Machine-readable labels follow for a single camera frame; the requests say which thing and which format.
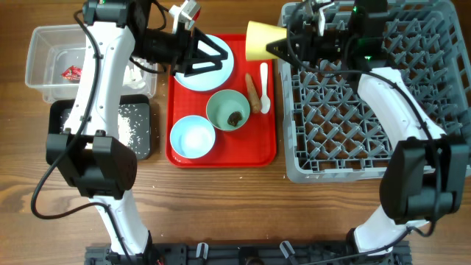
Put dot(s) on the green bowl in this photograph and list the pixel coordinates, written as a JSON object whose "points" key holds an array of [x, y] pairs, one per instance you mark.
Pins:
{"points": [[222, 104]]}

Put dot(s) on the black tray bin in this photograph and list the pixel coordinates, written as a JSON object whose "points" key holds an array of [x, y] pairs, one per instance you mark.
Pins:
{"points": [[60, 111]]}

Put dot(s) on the light blue plate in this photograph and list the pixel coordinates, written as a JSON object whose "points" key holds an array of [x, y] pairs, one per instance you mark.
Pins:
{"points": [[212, 79]]}

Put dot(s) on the dark food scrap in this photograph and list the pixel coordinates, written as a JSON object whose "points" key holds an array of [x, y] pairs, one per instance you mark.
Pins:
{"points": [[235, 119]]}

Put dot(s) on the white tissue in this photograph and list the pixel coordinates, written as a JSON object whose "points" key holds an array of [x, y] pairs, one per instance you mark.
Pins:
{"points": [[133, 78]]}

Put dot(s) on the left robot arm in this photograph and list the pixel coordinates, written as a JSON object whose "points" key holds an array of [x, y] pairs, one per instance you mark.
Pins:
{"points": [[88, 153]]}

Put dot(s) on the red plastic tray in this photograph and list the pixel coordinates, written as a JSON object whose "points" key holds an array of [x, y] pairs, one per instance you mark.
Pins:
{"points": [[254, 144]]}

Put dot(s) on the grey dishwasher rack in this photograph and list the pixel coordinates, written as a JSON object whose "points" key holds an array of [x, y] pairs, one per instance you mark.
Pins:
{"points": [[331, 135]]}

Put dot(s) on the white plastic spoon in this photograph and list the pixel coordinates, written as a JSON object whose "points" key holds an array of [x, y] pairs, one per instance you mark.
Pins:
{"points": [[265, 100]]}

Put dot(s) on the light blue bowl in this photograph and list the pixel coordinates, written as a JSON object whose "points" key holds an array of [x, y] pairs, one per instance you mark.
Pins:
{"points": [[192, 137]]}

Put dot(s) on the yellow plastic cup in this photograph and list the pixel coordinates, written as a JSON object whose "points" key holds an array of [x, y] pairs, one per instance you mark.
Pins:
{"points": [[258, 36]]}

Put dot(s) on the red snack wrapper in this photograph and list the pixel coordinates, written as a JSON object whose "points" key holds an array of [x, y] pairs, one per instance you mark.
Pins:
{"points": [[72, 74]]}

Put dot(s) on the white rice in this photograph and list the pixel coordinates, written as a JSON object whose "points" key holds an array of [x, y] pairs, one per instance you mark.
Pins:
{"points": [[133, 124]]}

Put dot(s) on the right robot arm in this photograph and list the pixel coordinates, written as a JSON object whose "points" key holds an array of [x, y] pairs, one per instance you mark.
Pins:
{"points": [[424, 179]]}

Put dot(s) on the brown carrot piece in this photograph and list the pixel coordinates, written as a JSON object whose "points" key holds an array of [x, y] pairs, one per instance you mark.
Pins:
{"points": [[254, 100]]}

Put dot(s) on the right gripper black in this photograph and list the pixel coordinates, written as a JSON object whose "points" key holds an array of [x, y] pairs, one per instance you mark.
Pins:
{"points": [[305, 43]]}

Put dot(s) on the clear plastic bin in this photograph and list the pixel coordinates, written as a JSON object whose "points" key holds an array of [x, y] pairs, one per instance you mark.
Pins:
{"points": [[52, 50]]}

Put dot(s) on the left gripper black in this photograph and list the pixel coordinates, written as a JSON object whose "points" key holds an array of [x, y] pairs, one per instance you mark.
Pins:
{"points": [[182, 49]]}

